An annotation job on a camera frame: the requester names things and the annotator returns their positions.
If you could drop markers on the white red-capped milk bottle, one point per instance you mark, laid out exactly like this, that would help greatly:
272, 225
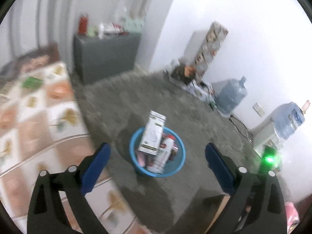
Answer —
166, 152

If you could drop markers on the pink plastic stool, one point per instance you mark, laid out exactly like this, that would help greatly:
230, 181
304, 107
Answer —
292, 216

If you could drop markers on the patterned rolled mat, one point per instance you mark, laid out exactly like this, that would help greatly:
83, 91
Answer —
209, 47

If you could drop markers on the white water dispenser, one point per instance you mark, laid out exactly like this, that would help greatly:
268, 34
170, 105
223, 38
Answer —
268, 136

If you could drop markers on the red thermos bottle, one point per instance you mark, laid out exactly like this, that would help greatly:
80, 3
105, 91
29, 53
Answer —
83, 24

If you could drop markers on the pink tissue pack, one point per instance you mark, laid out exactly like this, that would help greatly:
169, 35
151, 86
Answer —
142, 159

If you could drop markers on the white cardboard box on floor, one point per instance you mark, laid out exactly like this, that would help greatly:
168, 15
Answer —
203, 91

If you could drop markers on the blue plastic trash basket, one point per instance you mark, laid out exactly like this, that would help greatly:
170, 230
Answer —
172, 166

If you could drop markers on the small green snack packet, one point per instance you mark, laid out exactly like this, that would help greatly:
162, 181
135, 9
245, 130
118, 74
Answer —
32, 83

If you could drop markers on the grey metal cabinet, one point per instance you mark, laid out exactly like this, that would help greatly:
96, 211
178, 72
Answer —
96, 59

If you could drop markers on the blue white carton box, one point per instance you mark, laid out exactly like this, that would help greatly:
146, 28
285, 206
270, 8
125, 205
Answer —
152, 135

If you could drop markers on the black printed placemat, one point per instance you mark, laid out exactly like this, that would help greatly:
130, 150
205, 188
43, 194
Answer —
31, 61

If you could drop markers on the large blue water jug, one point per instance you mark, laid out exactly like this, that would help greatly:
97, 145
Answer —
230, 96

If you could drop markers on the dark printed box on floor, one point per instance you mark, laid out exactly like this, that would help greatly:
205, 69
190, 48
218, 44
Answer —
184, 74

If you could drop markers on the water jug on dispenser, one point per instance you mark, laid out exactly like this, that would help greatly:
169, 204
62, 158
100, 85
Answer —
287, 118

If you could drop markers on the floral patterned tablecloth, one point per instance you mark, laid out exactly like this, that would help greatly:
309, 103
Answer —
41, 129

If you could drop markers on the mint green utensil holder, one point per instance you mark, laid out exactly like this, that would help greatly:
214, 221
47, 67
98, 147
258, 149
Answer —
133, 25

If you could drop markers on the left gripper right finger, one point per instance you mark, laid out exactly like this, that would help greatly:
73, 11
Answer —
256, 203

